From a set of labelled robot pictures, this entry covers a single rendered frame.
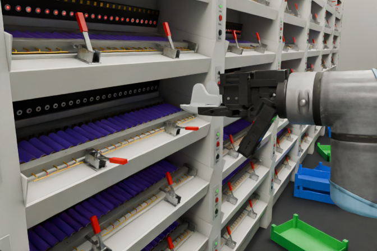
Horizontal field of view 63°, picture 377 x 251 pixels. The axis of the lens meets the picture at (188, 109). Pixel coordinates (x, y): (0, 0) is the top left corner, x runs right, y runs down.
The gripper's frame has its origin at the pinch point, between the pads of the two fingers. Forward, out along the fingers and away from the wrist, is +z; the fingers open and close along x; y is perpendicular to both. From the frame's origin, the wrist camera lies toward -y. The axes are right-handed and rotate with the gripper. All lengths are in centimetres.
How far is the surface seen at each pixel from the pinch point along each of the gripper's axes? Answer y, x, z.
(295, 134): -48, -169, 16
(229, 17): 29, -87, 28
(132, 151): -9.1, 5.2, 12.8
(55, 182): -8.9, 24.5, 13.2
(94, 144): -5.5, 13.2, 15.5
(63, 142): -4.4, 17.0, 20.2
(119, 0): 27.5, -12.2, 27.9
